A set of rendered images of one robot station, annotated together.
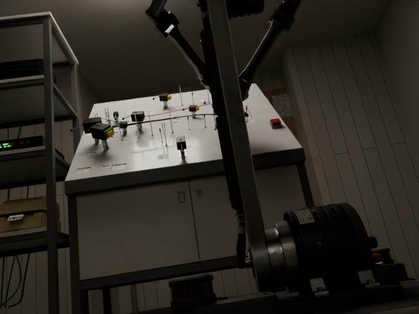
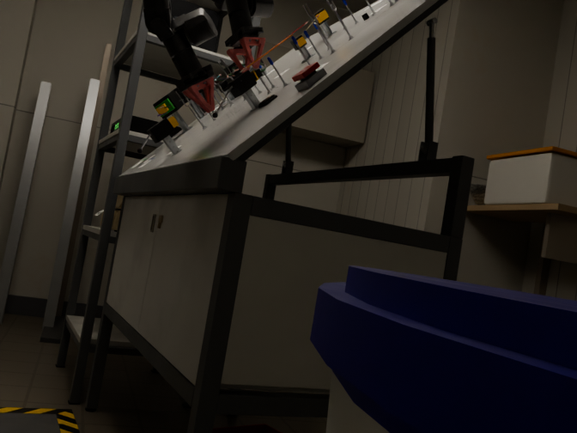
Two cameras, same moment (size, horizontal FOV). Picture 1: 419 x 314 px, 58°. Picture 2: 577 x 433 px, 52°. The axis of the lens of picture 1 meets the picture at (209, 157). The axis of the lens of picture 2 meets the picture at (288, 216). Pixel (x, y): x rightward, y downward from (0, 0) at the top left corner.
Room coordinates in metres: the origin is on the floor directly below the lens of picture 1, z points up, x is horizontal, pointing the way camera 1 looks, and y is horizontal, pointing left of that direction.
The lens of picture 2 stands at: (1.50, -1.60, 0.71)
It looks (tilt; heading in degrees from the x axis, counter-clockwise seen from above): 3 degrees up; 68
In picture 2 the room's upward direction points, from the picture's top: 10 degrees clockwise
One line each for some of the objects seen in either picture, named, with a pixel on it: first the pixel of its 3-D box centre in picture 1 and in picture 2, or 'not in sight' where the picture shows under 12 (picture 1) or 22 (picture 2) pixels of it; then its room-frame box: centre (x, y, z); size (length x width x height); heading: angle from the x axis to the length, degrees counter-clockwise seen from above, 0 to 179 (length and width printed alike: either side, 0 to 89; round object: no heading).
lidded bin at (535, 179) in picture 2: not in sight; (544, 185); (3.86, 0.79, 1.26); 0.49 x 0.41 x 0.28; 87
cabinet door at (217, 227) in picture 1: (250, 210); (177, 274); (1.82, -0.15, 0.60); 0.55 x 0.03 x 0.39; 94
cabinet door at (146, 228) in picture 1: (136, 228); (133, 255); (1.79, 0.40, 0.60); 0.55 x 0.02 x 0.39; 94
